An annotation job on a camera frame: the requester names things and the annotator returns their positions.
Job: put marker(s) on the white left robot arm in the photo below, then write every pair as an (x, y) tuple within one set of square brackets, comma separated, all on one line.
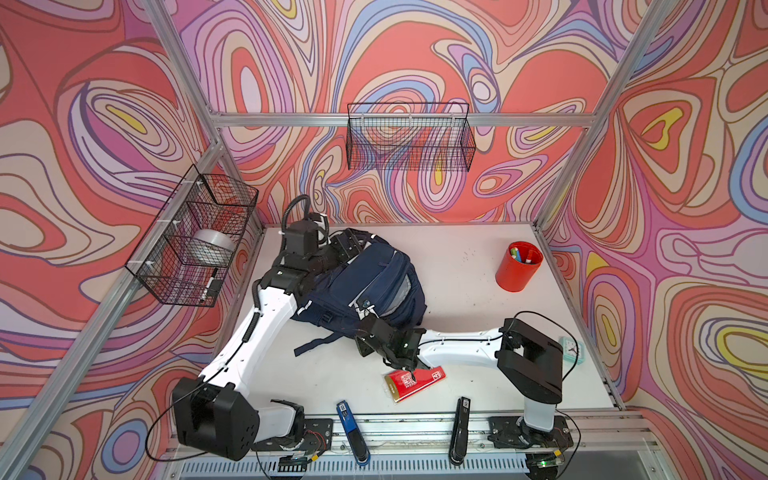
[(222, 411)]

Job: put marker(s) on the blue stapler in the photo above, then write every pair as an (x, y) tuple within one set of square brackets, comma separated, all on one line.
[(354, 436)]

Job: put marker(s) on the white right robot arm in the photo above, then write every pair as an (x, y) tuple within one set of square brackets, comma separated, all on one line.
[(529, 359)]

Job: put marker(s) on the red pen cup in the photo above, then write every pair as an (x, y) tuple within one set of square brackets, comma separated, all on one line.
[(520, 262)]

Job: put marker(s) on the silver tape roll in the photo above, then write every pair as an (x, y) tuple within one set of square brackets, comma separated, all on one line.
[(211, 248)]

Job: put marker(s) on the black wire basket on rear wall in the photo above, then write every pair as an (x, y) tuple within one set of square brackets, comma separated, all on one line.
[(409, 136)]

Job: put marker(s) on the black marker in left basket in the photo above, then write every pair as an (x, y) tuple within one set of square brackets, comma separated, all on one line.
[(209, 283)]

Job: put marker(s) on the black wire basket on wall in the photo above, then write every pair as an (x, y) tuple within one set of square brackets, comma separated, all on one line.
[(409, 136), (161, 263)]

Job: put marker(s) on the navy blue backpack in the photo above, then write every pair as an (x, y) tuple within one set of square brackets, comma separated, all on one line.
[(373, 278)]

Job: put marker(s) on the red packet with white label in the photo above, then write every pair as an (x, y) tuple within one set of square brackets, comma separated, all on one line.
[(403, 384)]

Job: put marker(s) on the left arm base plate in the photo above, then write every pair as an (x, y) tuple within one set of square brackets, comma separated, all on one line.
[(314, 437)]

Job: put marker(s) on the black wire basket on left wall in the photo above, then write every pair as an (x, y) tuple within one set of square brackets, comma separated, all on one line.
[(161, 263)]

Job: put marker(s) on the mint green small clock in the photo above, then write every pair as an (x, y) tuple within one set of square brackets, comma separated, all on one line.
[(574, 352)]

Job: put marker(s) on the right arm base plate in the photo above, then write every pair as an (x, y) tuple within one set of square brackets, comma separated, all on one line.
[(512, 433)]

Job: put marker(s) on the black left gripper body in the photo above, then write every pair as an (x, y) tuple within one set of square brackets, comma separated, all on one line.
[(326, 257)]

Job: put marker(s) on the black stapler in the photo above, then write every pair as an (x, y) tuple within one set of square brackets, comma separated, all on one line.
[(460, 432)]

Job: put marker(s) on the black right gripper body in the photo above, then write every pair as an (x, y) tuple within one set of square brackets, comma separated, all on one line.
[(365, 350)]

